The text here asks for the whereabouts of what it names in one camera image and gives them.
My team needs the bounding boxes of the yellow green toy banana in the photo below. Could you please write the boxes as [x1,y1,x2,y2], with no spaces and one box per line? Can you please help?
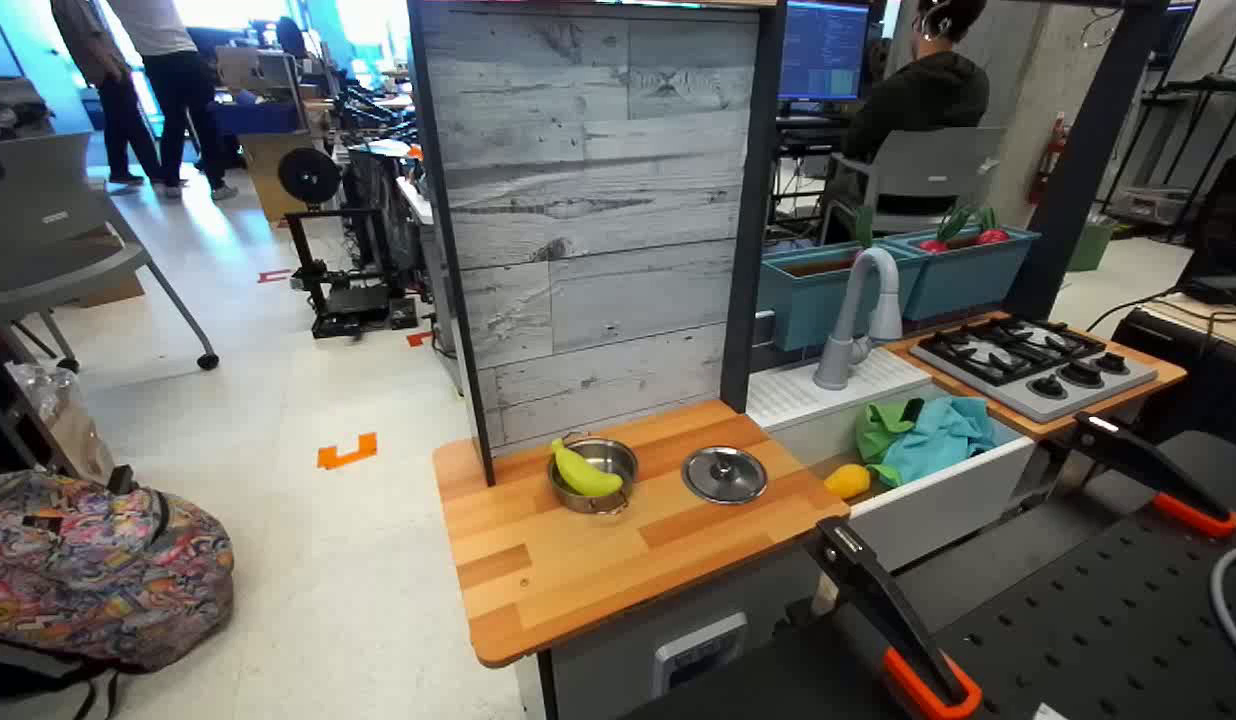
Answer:
[554,438,625,499]

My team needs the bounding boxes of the small metal pot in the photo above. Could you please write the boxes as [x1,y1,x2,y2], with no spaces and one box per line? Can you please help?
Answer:
[548,435,639,517]

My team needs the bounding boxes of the round metal pot lid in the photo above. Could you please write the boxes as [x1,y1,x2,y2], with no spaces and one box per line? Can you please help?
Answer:
[685,446,770,504]

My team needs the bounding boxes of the grey stone pattern back panel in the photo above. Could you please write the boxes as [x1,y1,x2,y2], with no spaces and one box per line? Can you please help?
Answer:
[421,0,759,451]

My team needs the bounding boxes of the grey toy faucet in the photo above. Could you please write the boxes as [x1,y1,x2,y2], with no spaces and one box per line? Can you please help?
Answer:
[814,249,903,393]

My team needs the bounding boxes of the yellow toy fruit in sink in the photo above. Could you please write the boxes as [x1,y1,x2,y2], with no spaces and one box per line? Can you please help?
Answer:
[823,463,874,499]

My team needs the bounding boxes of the near black orange clamp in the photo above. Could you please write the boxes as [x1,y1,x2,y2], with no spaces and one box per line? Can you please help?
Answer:
[807,517,985,720]

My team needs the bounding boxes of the black orange clamp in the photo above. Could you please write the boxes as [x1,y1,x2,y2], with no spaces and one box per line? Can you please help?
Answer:
[807,517,985,720]
[1075,411,1236,539]

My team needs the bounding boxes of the green and teal cloth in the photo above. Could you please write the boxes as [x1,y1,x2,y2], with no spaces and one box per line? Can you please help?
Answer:
[852,395,999,486]

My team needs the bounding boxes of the grey office chair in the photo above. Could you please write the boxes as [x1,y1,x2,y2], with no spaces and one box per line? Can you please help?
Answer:
[820,126,999,237]

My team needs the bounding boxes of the blue plastic bin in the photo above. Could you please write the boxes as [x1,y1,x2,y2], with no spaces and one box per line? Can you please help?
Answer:
[756,226,1044,359]

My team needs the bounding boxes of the computer monitor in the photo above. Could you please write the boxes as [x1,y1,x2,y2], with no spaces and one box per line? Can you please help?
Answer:
[779,0,870,108]

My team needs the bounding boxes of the seated person in black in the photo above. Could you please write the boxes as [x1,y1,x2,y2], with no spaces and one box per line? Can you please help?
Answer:
[841,0,987,160]

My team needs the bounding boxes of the toy gas stove top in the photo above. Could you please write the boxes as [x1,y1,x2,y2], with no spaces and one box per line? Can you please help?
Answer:
[912,314,1155,425]

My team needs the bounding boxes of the red fire extinguisher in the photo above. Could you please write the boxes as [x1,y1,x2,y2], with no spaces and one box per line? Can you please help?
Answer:
[1030,117,1068,213]

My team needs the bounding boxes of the standing person dark trousers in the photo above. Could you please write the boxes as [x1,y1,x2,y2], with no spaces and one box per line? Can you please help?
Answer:
[108,0,229,199]

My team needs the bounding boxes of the black perforated table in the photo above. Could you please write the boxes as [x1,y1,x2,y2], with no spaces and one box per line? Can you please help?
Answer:
[627,431,1236,720]

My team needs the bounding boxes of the far black orange clamp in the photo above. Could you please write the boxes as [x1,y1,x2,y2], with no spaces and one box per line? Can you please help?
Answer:
[1075,411,1236,539]

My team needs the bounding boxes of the colourful patterned backpack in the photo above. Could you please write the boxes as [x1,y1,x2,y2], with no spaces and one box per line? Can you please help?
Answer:
[0,471,236,671]

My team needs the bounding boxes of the grey rolling chair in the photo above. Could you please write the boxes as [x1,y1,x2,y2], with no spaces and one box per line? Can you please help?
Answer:
[0,130,219,372]

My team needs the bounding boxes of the black 3d printer frame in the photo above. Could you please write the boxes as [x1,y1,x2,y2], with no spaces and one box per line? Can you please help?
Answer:
[278,149,416,338]

